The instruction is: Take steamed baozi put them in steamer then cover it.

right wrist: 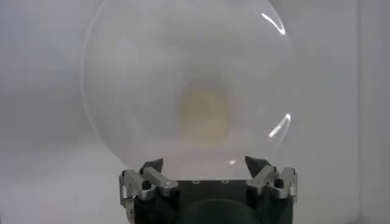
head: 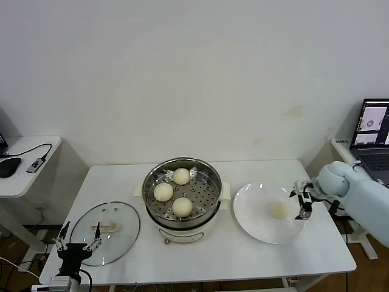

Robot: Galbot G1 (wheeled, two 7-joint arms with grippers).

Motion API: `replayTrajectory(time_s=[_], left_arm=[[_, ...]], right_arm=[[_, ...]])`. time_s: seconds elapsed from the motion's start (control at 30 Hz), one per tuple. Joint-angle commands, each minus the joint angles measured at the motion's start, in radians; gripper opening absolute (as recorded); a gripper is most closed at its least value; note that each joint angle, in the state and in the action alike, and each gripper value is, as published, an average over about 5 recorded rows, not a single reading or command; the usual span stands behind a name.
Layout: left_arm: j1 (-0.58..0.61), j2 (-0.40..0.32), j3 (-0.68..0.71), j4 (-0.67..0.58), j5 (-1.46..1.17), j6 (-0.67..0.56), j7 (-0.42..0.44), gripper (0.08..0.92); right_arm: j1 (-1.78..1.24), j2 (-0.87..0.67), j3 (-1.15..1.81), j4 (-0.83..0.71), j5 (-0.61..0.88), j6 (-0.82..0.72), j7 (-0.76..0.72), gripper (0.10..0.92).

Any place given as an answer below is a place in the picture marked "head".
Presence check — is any white steamed baozi bun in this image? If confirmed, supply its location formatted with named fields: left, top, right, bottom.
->
left=172, top=167, right=191, bottom=186
left=153, top=182, right=174, bottom=202
left=171, top=197, right=194, bottom=218
left=267, top=201, right=289, bottom=219

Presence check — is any stainless steel steamer basket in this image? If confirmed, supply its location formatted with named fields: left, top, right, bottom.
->
left=134, top=156, right=231, bottom=228

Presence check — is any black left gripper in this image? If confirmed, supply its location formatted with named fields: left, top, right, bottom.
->
left=53, top=220, right=103, bottom=277

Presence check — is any grey usb hub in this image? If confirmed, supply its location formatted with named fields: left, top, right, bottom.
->
left=25, top=158, right=43, bottom=175

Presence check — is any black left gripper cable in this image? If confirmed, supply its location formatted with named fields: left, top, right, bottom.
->
left=77, top=269, right=92, bottom=292

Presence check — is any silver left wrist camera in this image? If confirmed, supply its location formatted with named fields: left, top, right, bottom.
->
left=48, top=276, right=72, bottom=289

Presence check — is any white side desk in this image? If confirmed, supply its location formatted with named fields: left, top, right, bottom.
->
left=305, top=137, right=389, bottom=260
left=0, top=135, right=89, bottom=255

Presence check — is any cream electric cooking pot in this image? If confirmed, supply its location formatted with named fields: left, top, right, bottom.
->
left=142, top=194, right=229, bottom=246

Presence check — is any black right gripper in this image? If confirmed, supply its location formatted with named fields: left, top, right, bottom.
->
left=289, top=181, right=314, bottom=221

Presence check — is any white floor cable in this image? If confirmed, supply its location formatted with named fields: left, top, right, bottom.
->
left=0, top=257, right=40, bottom=279

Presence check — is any black usb cable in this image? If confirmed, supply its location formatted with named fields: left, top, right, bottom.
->
left=0, top=142, right=52, bottom=162

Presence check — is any white round plate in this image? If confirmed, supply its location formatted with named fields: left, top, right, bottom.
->
left=233, top=181, right=306, bottom=245

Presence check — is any glass lid cream handle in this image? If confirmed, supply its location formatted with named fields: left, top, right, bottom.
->
left=70, top=200, right=141, bottom=268

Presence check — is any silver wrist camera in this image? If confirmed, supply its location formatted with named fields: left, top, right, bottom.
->
left=296, top=179, right=317, bottom=195
left=48, top=276, right=72, bottom=289

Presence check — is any black computer mouse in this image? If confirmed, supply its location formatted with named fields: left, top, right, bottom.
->
left=0, top=157, right=22, bottom=179

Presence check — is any grey open laptop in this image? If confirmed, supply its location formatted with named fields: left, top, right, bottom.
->
left=349, top=97, right=389, bottom=188

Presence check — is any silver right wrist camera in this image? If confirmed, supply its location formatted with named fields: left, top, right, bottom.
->
left=296, top=179, right=317, bottom=195

